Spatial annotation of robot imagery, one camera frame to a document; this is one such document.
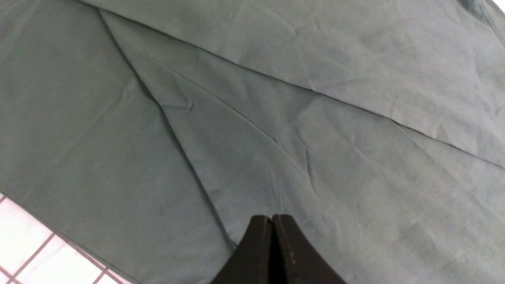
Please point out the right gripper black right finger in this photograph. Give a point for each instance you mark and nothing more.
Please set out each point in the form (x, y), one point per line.
(293, 258)

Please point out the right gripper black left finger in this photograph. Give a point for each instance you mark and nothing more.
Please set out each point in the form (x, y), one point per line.
(249, 263)

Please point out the green long-sleeve top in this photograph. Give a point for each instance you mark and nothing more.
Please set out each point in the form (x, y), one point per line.
(150, 131)

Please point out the white grid tablecloth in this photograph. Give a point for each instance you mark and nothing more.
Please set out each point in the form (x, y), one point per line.
(32, 253)

